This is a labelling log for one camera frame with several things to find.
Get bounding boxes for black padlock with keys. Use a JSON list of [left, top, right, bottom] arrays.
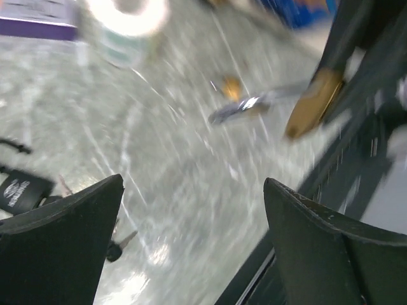
[[0, 138, 76, 217]]

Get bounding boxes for purple toothpaste box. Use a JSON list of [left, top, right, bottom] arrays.
[[1, 0, 81, 41]]

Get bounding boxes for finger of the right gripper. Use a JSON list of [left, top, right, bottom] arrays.
[[299, 18, 406, 219], [313, 0, 404, 76]]

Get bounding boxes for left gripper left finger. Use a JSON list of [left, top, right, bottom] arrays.
[[1, 174, 124, 304]]

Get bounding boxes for long shackle brass padlock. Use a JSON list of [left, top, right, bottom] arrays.
[[208, 69, 344, 140]]

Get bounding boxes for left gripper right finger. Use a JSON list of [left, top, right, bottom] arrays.
[[263, 178, 406, 304]]

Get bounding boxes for small brass padlock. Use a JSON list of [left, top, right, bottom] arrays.
[[221, 76, 242, 102]]

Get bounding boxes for brown orange snack bag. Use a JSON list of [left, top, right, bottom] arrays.
[[201, 1, 339, 31]]

